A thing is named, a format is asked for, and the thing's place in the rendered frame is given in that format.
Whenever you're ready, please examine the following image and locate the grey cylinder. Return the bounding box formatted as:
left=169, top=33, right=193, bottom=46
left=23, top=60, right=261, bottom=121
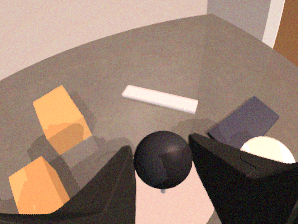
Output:
left=241, top=136, right=295, bottom=164

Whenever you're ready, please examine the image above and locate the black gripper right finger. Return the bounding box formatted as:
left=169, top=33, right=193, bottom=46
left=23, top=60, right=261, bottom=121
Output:
left=189, top=133, right=298, bottom=224

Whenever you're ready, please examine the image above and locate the dark grey flat rectangular slab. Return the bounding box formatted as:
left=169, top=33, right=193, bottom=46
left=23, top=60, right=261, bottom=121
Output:
left=208, top=96, right=279, bottom=149

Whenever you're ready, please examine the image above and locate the white flat bar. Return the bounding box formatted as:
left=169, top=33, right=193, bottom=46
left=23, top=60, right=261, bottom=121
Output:
left=122, top=85, right=197, bottom=115

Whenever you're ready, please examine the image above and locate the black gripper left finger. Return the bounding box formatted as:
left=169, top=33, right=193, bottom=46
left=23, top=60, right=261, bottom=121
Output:
left=0, top=145, right=137, bottom=224

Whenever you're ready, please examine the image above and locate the orange block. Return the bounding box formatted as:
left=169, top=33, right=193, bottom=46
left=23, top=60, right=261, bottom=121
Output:
left=8, top=156, right=71, bottom=214
left=33, top=85, right=90, bottom=155

